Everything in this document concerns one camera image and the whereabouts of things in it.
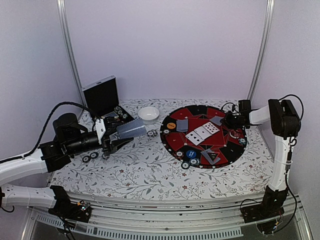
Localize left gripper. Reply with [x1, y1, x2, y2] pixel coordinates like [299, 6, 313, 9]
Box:
[66, 120, 134, 157]

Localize dealt cards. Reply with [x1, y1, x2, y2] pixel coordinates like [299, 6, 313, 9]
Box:
[176, 119, 189, 132]
[209, 115, 224, 126]
[201, 149, 214, 165]

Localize green chips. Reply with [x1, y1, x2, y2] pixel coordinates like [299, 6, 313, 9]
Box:
[189, 158, 200, 167]
[238, 138, 247, 145]

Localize blue card deck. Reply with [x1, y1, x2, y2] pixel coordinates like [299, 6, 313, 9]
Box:
[116, 118, 147, 139]

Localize face up nine card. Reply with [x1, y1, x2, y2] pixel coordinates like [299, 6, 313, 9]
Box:
[203, 121, 220, 135]

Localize face up ace card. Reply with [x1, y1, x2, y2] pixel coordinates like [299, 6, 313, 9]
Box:
[194, 126, 212, 140]

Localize triangular all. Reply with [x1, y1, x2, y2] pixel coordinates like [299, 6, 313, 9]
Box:
[208, 152, 221, 165]

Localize face up spade card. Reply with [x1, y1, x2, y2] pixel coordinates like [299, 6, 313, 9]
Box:
[185, 131, 204, 146]

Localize blue small blind button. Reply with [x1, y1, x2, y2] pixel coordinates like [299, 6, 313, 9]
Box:
[186, 149, 197, 159]

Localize orange big blind button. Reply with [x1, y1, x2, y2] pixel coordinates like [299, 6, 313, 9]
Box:
[166, 122, 177, 130]

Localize red chips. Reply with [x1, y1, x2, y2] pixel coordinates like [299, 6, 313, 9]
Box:
[175, 151, 184, 159]

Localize blue chips off mat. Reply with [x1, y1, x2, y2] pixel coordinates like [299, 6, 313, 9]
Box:
[181, 162, 190, 170]

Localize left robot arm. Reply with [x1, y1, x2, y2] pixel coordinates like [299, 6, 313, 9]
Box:
[0, 113, 133, 217]

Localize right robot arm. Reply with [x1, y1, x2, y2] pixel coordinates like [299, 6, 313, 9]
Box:
[101, 99, 294, 201]

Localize boxed playing card deck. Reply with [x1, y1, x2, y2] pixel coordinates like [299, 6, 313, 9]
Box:
[102, 111, 119, 119]

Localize green twenty poker chip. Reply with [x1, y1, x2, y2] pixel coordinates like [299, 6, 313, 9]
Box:
[121, 113, 128, 120]

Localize short poker chip row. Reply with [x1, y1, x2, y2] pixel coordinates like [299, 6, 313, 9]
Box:
[114, 106, 123, 115]

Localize white ceramic bowl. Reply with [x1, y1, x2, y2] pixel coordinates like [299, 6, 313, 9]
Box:
[137, 106, 160, 124]

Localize round red black poker mat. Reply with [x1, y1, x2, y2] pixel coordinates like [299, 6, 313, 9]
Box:
[160, 105, 247, 169]

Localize floral tablecloth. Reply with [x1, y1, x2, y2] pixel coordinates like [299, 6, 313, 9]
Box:
[49, 98, 281, 201]

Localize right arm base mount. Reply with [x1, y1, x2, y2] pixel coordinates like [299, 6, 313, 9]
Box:
[240, 203, 285, 223]

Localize aluminium frame post left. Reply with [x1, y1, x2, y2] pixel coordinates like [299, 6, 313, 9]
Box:
[56, 0, 86, 105]

